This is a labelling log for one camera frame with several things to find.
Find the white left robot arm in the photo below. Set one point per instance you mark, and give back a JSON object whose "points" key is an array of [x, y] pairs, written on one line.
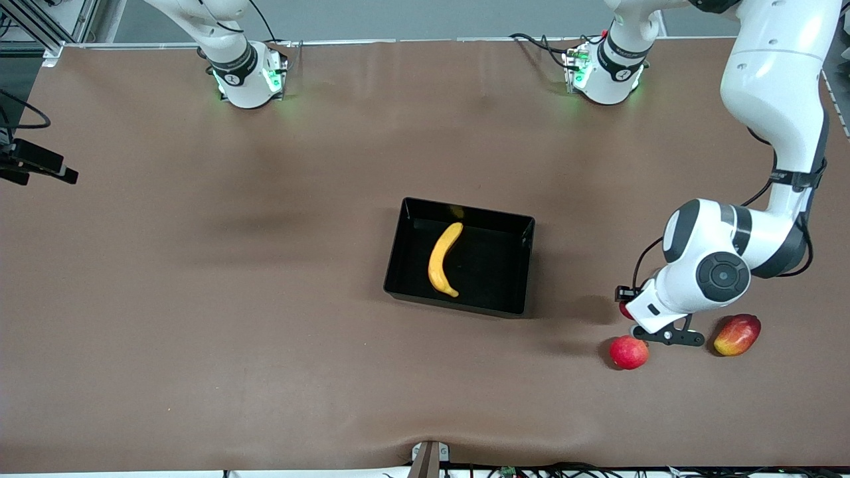
{"points": [[770, 66]]}

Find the red-yellow mango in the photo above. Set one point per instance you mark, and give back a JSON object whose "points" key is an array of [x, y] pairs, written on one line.
{"points": [[737, 335]]}

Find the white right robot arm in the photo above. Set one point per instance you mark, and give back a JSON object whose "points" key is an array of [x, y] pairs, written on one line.
{"points": [[246, 73]]}

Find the red-yellow streaked apple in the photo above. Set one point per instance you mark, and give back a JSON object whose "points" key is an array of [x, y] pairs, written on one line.
{"points": [[626, 311]]}

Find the yellow banana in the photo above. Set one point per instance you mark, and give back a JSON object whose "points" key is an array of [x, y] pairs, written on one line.
{"points": [[439, 259]]}

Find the aluminium frame profile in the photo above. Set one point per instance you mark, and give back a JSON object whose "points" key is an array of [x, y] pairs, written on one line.
{"points": [[40, 20]]}

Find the large table cover mat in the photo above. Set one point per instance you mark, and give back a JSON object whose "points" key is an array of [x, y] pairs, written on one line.
{"points": [[199, 365]]}

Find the black plastic tray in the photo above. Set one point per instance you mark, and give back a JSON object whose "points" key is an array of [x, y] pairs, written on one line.
{"points": [[491, 272]]}

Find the deep red apple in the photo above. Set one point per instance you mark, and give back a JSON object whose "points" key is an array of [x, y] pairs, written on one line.
{"points": [[628, 352]]}

